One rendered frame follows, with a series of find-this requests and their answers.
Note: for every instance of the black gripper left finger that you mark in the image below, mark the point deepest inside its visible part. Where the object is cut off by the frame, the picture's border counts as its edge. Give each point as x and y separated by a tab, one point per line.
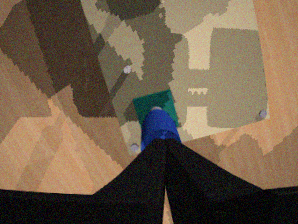
136	196

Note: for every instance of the beige circuit board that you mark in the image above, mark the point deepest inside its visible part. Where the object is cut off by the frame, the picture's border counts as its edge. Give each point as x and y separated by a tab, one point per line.
179	69

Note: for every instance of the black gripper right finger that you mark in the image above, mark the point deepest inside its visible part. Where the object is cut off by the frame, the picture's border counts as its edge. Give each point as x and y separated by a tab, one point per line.
200	192

